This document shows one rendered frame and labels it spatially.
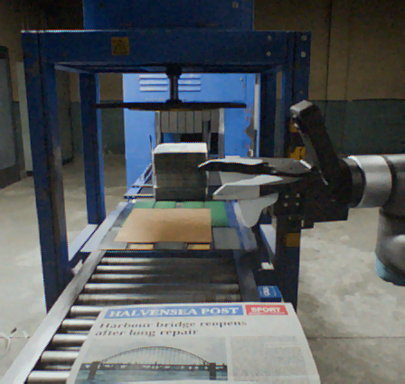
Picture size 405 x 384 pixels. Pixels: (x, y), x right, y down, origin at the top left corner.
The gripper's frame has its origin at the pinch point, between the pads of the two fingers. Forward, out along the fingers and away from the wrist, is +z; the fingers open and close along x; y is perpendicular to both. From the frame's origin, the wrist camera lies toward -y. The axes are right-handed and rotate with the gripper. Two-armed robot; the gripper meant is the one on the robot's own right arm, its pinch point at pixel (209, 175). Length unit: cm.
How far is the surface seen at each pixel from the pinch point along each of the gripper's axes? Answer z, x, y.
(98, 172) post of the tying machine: 30, 147, 45
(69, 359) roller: 26, 21, 46
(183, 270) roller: -3, 61, 52
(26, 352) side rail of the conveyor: 35, 24, 46
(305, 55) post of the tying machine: -46, 81, -13
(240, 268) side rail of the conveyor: -21, 58, 52
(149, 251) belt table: 7, 80, 55
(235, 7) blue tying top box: -27, 97, -28
